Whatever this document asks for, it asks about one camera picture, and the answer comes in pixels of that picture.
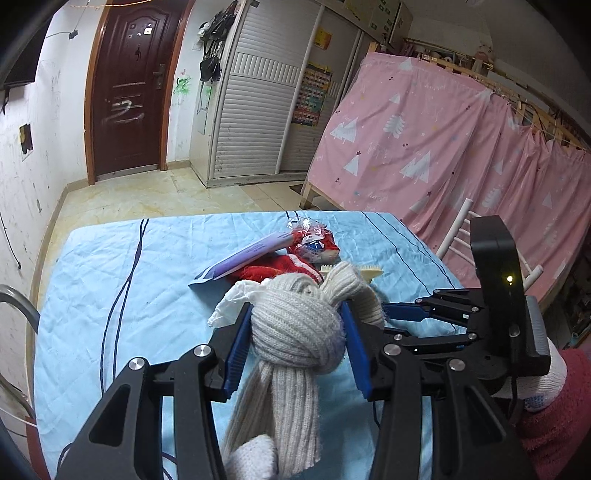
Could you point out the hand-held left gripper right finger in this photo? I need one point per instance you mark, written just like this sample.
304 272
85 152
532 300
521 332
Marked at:
354 350

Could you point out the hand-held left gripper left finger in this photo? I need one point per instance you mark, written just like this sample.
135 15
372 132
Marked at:
238 350

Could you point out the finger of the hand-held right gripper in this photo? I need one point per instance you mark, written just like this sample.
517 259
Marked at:
406 311
438 344

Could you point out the beige knitted scarf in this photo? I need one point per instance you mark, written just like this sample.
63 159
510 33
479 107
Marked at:
295 323

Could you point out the red sock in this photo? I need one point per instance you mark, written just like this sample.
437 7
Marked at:
277 267

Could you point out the purple packet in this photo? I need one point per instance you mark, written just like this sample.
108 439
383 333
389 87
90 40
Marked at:
249 258

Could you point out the person's right hand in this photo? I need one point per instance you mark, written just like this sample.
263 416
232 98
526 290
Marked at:
549 383

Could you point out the white crumpled tissue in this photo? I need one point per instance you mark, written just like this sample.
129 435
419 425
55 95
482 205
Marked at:
231 304

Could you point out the cream brush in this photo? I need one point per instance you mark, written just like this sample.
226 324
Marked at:
369 273

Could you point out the white metal chair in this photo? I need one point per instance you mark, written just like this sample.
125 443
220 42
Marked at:
455 226

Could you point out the white sock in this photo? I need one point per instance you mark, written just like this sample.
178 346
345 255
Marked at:
254 457

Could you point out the red clear snack wrapper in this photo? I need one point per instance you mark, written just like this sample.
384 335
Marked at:
318 247

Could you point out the light blue bed sheet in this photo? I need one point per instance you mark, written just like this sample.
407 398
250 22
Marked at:
138 300

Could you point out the pink tree print curtain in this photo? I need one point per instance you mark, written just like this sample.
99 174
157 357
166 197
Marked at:
415 152

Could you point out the grey metal chair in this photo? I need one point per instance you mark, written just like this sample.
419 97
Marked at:
23 300

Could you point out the white slatted wardrobe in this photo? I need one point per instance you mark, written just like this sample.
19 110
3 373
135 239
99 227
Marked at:
258 115

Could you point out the colourful chart poster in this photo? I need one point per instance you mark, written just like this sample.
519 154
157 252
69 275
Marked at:
311 94

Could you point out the dark brown door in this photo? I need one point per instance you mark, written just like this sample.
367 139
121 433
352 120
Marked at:
134 92

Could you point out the black hanging bag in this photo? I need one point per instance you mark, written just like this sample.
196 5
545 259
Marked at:
221 23
210 69

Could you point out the white overhead cabinets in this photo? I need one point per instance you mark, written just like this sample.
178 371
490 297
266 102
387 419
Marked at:
369 18

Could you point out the yellow wall poster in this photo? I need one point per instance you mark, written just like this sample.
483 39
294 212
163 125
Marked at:
323 38

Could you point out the black wall television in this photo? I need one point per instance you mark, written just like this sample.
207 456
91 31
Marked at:
21 50

